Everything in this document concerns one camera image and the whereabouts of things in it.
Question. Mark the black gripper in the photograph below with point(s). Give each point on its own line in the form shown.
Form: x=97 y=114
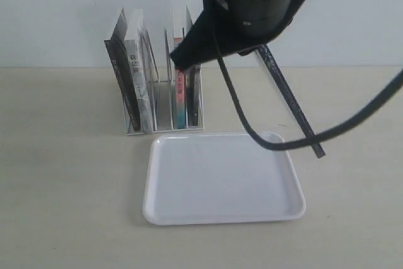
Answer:
x=227 y=27

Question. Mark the blue spine book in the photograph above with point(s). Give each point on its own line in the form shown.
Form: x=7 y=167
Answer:
x=270 y=67

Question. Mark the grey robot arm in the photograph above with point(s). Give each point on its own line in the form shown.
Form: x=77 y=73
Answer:
x=227 y=27

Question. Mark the dark grey spine book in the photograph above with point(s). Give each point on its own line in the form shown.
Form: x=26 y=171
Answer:
x=192 y=95

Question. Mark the red teal spine book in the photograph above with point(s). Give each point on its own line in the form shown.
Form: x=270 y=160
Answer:
x=178 y=24

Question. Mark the grey white cat book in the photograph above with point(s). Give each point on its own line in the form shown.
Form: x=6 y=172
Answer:
x=136 y=60

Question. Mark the black cover book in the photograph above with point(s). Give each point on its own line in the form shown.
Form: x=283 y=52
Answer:
x=119 y=61

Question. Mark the white plastic tray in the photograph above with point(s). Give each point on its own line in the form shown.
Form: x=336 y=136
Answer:
x=219 y=178

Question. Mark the white wire book rack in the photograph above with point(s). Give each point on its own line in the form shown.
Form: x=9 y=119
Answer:
x=161 y=83

